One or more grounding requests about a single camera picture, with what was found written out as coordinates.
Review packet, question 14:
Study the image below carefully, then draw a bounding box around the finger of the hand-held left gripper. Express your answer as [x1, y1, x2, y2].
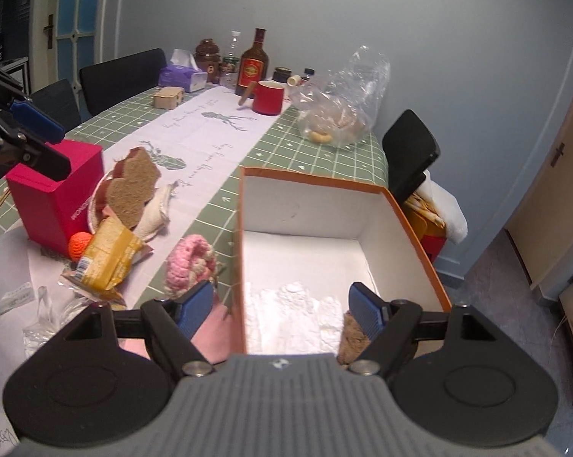
[0, 105, 73, 182]
[0, 57, 65, 144]

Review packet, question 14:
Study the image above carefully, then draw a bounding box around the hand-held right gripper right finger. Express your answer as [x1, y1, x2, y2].
[348, 282, 499, 376]

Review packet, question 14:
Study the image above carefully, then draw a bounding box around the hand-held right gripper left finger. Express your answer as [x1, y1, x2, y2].
[65, 280, 215, 379]

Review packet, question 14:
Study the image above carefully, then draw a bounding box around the brown furry plush toy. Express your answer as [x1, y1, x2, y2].
[336, 312, 373, 365]

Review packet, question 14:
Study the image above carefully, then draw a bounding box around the pink cloth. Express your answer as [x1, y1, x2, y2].
[117, 302, 246, 365]

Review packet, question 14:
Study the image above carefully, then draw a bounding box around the pink and cream crochet piece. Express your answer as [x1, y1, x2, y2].
[165, 234, 219, 296]

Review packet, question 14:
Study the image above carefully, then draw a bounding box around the white lace cloth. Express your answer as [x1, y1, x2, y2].
[246, 282, 346, 355]

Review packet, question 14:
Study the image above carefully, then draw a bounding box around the brown plush toast slice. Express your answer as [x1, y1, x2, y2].
[122, 147, 161, 186]
[106, 171, 158, 229]

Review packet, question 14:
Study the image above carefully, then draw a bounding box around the yellow snack packet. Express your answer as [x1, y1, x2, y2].
[60, 218, 147, 297]

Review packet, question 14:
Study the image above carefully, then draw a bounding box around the orange cardboard box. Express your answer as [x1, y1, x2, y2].
[236, 166, 453, 358]

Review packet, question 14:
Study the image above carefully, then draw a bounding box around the clear plastic wrapper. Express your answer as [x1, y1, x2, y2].
[22, 286, 97, 359]

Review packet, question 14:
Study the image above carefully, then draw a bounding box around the black chair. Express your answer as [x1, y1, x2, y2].
[29, 78, 83, 132]
[382, 109, 442, 206]
[79, 48, 168, 118]

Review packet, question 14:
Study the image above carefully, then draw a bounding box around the red box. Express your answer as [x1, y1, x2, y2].
[5, 139, 105, 254]

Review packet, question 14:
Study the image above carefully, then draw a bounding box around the orange crochet ball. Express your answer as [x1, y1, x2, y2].
[67, 232, 95, 262]

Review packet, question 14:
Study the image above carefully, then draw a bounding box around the glass panel door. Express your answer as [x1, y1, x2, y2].
[29, 0, 107, 92]

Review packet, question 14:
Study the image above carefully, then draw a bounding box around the yellow patterned cloth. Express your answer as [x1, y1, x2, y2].
[404, 192, 447, 230]

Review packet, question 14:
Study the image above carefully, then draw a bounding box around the small wooden box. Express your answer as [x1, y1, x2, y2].
[153, 86, 185, 110]

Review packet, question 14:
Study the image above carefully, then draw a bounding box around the purple tissue box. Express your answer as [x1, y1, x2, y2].
[159, 49, 209, 94]

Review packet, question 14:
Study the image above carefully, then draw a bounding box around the white printed table runner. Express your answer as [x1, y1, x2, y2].
[0, 83, 295, 457]

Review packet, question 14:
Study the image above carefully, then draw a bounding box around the green checked tablecloth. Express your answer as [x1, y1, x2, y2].
[0, 81, 393, 312]

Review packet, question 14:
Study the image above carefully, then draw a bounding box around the brown ceramic jar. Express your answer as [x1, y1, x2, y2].
[193, 38, 222, 85]

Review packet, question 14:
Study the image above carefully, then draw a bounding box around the bread in bag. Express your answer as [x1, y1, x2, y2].
[303, 105, 368, 146]

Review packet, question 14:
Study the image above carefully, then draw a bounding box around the clear plastic water bottle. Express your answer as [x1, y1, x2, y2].
[219, 31, 244, 89]

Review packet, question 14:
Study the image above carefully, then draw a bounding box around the beige wooden door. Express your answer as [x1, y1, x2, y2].
[504, 52, 573, 292]

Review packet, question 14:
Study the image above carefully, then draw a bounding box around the brown liquor bottle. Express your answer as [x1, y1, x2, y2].
[235, 27, 271, 98]

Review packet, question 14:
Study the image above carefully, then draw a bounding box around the clear plastic bag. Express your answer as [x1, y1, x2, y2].
[293, 45, 392, 149]

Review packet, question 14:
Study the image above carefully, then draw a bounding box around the thin white cable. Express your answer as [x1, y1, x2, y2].
[552, 273, 573, 346]

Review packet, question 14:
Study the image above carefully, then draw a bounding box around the red mug with wooden handle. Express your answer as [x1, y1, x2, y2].
[238, 80, 287, 116]

